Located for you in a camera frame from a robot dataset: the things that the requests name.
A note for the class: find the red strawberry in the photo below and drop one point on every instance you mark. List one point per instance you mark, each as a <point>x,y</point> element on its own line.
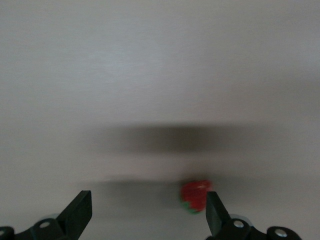
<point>193,197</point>

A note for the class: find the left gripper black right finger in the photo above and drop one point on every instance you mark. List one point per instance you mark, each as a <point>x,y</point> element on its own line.
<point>216,215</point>

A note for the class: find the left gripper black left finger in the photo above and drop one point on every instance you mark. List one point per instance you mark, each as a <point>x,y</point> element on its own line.
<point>75,215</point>

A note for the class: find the brown table cover sheet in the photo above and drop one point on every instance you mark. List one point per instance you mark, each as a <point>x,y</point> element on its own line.
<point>175,62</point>

